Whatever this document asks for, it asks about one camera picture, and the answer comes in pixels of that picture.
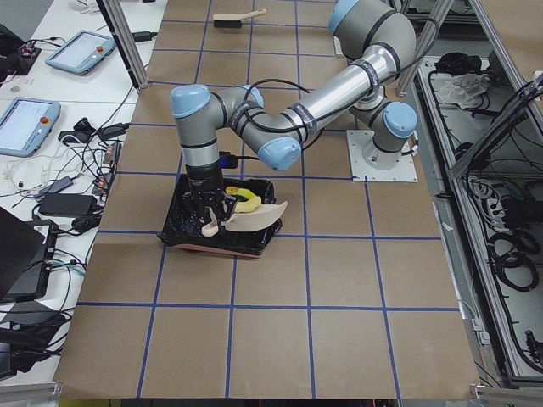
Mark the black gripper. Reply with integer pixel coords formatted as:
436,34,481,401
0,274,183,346
186,163,234,229

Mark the beige dustpan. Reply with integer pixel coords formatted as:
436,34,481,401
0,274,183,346
201,201,288,237

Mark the beige hand brush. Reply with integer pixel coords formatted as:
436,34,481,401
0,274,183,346
213,8,267,29

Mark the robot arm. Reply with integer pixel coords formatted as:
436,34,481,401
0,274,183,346
171,1,417,237

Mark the bin with black bag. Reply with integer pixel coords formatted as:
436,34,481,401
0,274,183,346
158,174,283,258

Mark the black power adapter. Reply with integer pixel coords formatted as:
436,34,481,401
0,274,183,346
38,193,98,217

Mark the black laptop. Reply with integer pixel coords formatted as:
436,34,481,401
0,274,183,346
1,209,59,304

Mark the teach pendant far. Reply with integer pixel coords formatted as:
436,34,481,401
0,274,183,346
45,30,116,75

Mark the teach pendant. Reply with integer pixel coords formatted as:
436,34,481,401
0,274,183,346
1,97,61,158
45,30,116,75

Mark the teach pendant near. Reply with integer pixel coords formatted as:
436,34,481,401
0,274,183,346
1,97,61,158

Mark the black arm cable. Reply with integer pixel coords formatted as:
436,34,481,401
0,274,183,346
220,80,323,162

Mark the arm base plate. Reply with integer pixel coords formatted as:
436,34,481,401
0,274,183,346
346,130,418,183

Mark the aluminium frame post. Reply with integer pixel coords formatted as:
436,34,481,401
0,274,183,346
97,0,148,90

